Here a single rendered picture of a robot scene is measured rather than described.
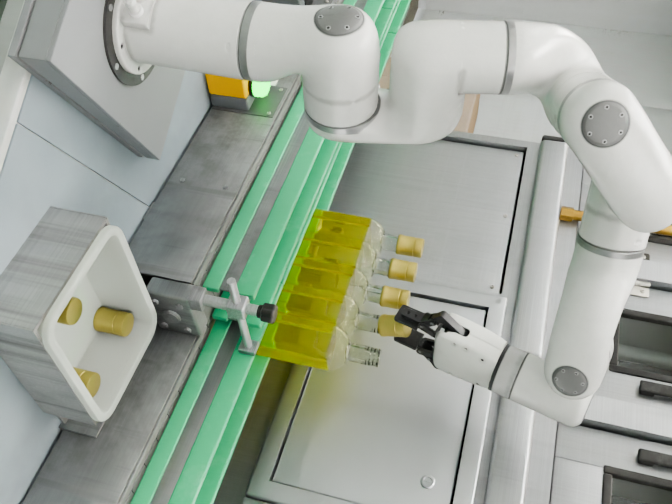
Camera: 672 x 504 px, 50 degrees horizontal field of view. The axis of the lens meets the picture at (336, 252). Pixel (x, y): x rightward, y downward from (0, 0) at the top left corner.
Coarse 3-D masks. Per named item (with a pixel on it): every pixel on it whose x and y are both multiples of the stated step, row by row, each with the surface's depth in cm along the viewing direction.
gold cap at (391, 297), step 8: (384, 288) 118; (392, 288) 118; (384, 296) 118; (392, 296) 117; (400, 296) 117; (408, 296) 117; (384, 304) 118; (392, 304) 118; (400, 304) 117; (408, 304) 119
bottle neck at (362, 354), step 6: (354, 348) 112; (360, 348) 112; (366, 348) 112; (372, 348) 112; (348, 354) 112; (354, 354) 111; (360, 354) 111; (366, 354) 111; (372, 354) 111; (378, 354) 111; (348, 360) 112; (354, 360) 112; (360, 360) 111; (366, 360) 111; (372, 360) 111; (378, 360) 113; (372, 366) 112
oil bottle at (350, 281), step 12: (300, 264) 121; (312, 264) 121; (324, 264) 121; (336, 264) 121; (288, 276) 119; (300, 276) 119; (312, 276) 119; (324, 276) 119; (336, 276) 119; (348, 276) 119; (360, 276) 119; (324, 288) 118; (336, 288) 117; (348, 288) 117; (360, 288) 118; (360, 300) 118
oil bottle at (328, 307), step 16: (288, 288) 118; (304, 288) 117; (288, 304) 115; (304, 304) 115; (320, 304) 115; (336, 304) 115; (352, 304) 115; (320, 320) 114; (336, 320) 113; (352, 320) 114
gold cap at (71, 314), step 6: (72, 300) 86; (78, 300) 87; (66, 306) 86; (72, 306) 86; (78, 306) 88; (66, 312) 85; (72, 312) 87; (78, 312) 88; (60, 318) 86; (66, 318) 86; (72, 318) 87; (78, 318) 88; (66, 324) 87; (72, 324) 87
